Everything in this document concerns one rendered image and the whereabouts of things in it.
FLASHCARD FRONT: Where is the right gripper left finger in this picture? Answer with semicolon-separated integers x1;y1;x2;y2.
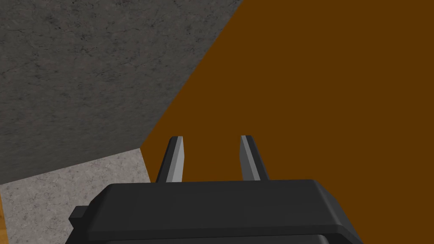
156;136;185;183

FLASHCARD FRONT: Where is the brown flat panel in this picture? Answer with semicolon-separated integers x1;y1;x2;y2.
140;0;434;244

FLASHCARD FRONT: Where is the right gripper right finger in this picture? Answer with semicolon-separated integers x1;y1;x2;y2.
239;135;270;182

